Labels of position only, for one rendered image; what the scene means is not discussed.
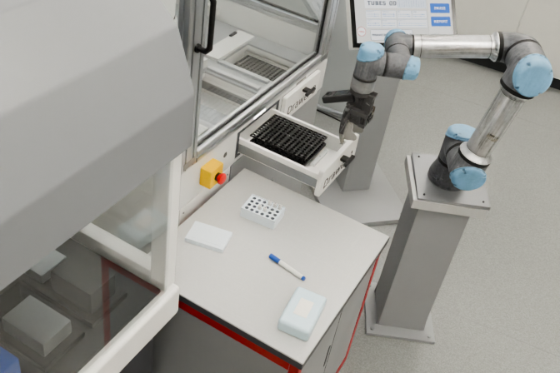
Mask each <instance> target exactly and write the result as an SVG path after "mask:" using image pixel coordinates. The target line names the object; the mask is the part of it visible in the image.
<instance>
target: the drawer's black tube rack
mask: <svg viewBox="0 0 560 373"><path fill-rule="evenodd" d="M271 119H272V120H271ZM268 122H269V123H268ZM286 123H287V124H286ZM292 123H293V124H292ZM265 124H267V125H265ZM285 125H286V126H285ZM290 125H291V126H290ZM296 125H297V126H296ZM302 127H303V128H302ZM261 128H262V129H261ZM300 129H301V130H300ZM259 130H261V131H259ZM254 133H256V134H254ZM309 133H311V134H309ZM315 133H317V134H315ZM253 135H254V136H253ZM313 135H314V136H313ZM319 135H320V136H319ZM250 137H253V139H251V140H250V142H253V143H255V144H257V145H259V146H261V147H264V148H266V149H268V150H269V151H272V152H275V153H277V154H278V155H281V156H283V157H286V158H287V159H290V160H292V161H294V162H296V163H298V164H301V165H303V166H306V165H307V164H308V163H309V162H310V161H311V160H312V159H313V158H314V157H315V156H316V155H317V154H318V153H319V152H320V151H321V150H322V149H323V148H324V147H325V146H326V143H325V142H323V143H322V144H321V145H320V146H319V147H318V148H317V149H316V150H315V151H314V152H313V153H312V154H311V155H310V156H309V157H308V158H307V159H306V160H305V161H304V160H302V159H300V156H302V155H303V154H304V153H305V152H306V151H307V150H308V149H309V148H310V147H313V144H314V143H315V142H316V141H317V140H318V139H319V138H320V137H322V134H321V133H318V132H315V131H313V130H311V129H309V128H306V127H304V126H302V125H299V124H297V123H296V122H292V121H290V120H288V119H286V118H284V117H280V116H279V115H277V114H274V115H273V116H272V117H270V118H269V119H268V120H267V121H265V122H264V123H263V124H262V125H261V126H260V127H259V128H258V129H256V130H255V131H254V132H253V133H251V134H250Z"/></svg>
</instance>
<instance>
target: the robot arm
mask: <svg viewBox="0 0 560 373"><path fill-rule="evenodd" d="M384 48H385V51H386V52H384ZM420 57H421V58H490V59H491V60H492V61H493V62H503V63H505V64H506V66H507V69H506V71H505V73H504V74H503V75H502V77H501V79H500V81H499V82H500V85H501V88H500V90H499V92H498V93H497V95H496V96H495V98H494V99H493V101H492V103H491V105H490V107H489V108H488V110H487V111H486V113H485V114H484V116H483V118H482V120H481V121H480V122H479V124H478V126H477V128H476V129H475V128H473V127H470V126H469V125H465V124H453V125H451V126H450V127H449V128H448V129H447V131H446V133H445V137H444V140H443V143H442V147H441V150H440V152H439V155H438V157H437V159H436V160H435V161H434V162H433V163H432V165H431V166H430V167H429V169H428V172H427V175H428V178H429V180H430V181H431V182H432V183H433V184H434V185H435V186H436V187H439V188H441V189H443V190H446V191H461V190H464V191H471V190H474V189H478V188H479V187H481V186H482V185H483V184H484V183H485V181H486V180H487V174H486V172H485V171H486V170H487V168H488V166H489V165H490V163H491V161H492V156H491V153H492V152H493V150H494V148H495V147H496V145H497V144H498V143H499V141H500V140H501V138H502V136H503V134H504V133H505V131H506V130H507V129H508V127H509V126H510V124H511V123H512V121H513V119H514V117H515V116H516V115H517V114H518V112H519V110H520V109H521V107H522V106H523V104H524V103H525V101H528V100H532V99H533V98H534V97H535V96H538V94H540V93H541V94H542V93H544V92H545V91H546V90H547V89H548V88H549V87H550V85H551V83H552V80H553V70H552V65H551V63H550V62H549V60H548V59H547V57H546V55H545V53H544V51H543V48H542V46H541V44H540V43H539V42H538V41H537V40H536V39H535V38H533V37H530V36H528V35H526V34H522V33H518V32H494V33H493V34H492V35H457V34H406V33H405V32H404V31H403V30H401V29H398V28H395V29H392V30H390V31H389V32H388V33H387V34H386V36H385V38H384V47H383V46H382V45H381V44H379V43H375V42H364V43H362V45H361V46H360V48H359V51H358V54H357V61H356V64H355V68H354V71H353V75H352V81H351V85H350V86H351V87H350V90H342V91H332V92H327V93H326V94H325V95H324V96H323V97H322V101H323V103H335V102H347V103H346V104H347V105H346V106H345V108H344V111H343V114H342V120H341V123H340V127H339V139H340V143H341V144H343V142H344V139H346V140H351V141H355V140H356V139H357V136H356V135H355V134H354V132H359V133H362V132H363V129H364V127H365V126H366V125H367V124H368V123H369V122H370V121H371V120H372V119H373V114H374V111H375V108H376V107H375V106H374V105H373V104H374V101H375V98H376V97H377V96H378V94H377V93H376V92H374V91H373V89H374V86H375V83H376V80H377V77H378V76H381V77H391V78H397V79H402V80H412V81H413V80H415V79H416V78H417V77H418V74H419V70H420V59H419V58H420Z"/></svg>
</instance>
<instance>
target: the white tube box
mask: <svg viewBox="0 0 560 373"><path fill-rule="evenodd" d="M259 204H260V205H262V209H261V210H258V205H259ZM264 206H266V207H267V211H266V212H264V211H263V207H264ZM284 212H285V207H284V206H282V210H278V204H277V207H276V208H274V207H273V202H272V204H271V206H269V205H268V200H266V199H264V198H261V197H260V196H256V195H254V194H252V195H251V196H250V197H249V198H248V199H247V201H246V202H245V203H244V205H243V206H242V207H241V213H240V216H242V217H244V218H246V219H248V220H250V221H254V222H256V223H258V224H260V225H262V226H265V227H268V228H270V229H272V230H274V228H275V227H276V225H277V224H278V223H279V222H280V221H281V219H282V218H283V216H284Z"/></svg>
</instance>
